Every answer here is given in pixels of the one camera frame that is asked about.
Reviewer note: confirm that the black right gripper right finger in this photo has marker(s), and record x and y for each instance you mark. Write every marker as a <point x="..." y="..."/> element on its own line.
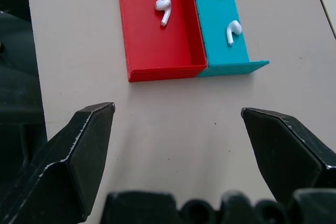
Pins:
<point x="286" y="153"/>

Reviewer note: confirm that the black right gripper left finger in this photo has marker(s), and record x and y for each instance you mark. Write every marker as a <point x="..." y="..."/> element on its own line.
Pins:
<point x="65" y="166"/>

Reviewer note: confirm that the white earbud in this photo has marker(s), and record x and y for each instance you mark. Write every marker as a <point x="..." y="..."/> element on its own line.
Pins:
<point x="233" y="30"/>
<point x="164" y="7"/>

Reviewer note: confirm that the teal plastic tray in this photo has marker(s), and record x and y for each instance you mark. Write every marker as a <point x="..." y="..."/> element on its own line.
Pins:
<point x="218" y="16"/>

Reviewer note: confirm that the red plastic tray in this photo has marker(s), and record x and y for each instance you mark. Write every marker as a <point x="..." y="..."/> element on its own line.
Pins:
<point x="155" y="40"/>

